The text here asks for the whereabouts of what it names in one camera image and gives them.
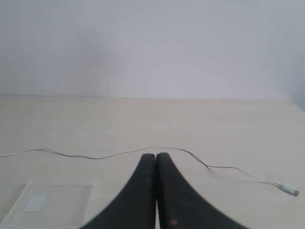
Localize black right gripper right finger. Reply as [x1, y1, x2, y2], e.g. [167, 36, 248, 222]
[156, 153, 246, 229]

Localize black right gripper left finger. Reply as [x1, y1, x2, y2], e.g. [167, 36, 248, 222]
[82, 154, 156, 229]

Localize white wired earphones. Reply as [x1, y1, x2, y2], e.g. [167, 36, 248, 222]
[0, 144, 300, 197]

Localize clear plastic storage case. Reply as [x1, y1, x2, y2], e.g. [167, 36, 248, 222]
[0, 177, 98, 229]

